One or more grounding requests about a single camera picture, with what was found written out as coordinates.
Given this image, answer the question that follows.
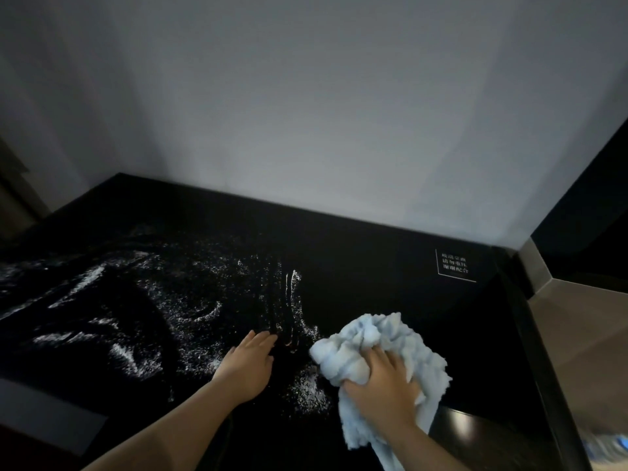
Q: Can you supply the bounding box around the person's right hand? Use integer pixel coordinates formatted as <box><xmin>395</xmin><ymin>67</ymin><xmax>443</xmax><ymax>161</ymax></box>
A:
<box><xmin>341</xmin><ymin>347</ymin><xmax>427</xmax><ymax>440</ymax></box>

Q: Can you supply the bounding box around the person's left hand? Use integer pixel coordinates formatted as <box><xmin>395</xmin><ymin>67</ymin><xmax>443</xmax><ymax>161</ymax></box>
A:
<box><xmin>214</xmin><ymin>330</ymin><xmax>279</xmax><ymax>406</ymax></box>

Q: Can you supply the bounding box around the light blue fluffy cleaning cloth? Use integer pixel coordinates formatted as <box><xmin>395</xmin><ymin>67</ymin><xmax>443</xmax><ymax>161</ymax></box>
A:
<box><xmin>309</xmin><ymin>312</ymin><xmax>451</xmax><ymax>471</ymax></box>

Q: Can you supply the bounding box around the person's right forearm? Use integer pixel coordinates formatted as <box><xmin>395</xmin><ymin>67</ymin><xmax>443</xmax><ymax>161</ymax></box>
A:
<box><xmin>382</xmin><ymin>423</ymin><xmax>473</xmax><ymax>471</ymax></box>

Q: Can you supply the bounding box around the person's left forearm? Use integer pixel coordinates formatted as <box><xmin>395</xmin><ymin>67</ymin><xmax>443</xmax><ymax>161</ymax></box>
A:
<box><xmin>80</xmin><ymin>378</ymin><xmax>247</xmax><ymax>471</ymax></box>

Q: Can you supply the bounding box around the white printed notice label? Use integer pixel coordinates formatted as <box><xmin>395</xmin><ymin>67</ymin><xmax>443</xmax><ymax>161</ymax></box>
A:
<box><xmin>435</xmin><ymin>248</ymin><xmax>477</xmax><ymax>283</ymax></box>

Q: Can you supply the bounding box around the white powder residue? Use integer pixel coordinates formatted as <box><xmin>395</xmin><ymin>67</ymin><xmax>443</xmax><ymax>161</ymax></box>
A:
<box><xmin>0</xmin><ymin>224</ymin><xmax>339</xmax><ymax>418</ymax></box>

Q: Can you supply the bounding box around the bluish clear plastic packaging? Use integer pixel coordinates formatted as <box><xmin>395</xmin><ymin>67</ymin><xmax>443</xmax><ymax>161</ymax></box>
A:
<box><xmin>581</xmin><ymin>427</ymin><xmax>628</xmax><ymax>471</ymax></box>

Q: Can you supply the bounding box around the grey flat panel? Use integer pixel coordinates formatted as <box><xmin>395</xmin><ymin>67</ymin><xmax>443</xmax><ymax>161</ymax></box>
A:
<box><xmin>0</xmin><ymin>377</ymin><xmax>110</xmax><ymax>458</ymax></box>

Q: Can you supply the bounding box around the black cabinet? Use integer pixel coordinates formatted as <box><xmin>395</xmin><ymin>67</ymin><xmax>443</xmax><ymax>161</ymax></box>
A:
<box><xmin>530</xmin><ymin>134</ymin><xmax>628</xmax><ymax>291</ymax></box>

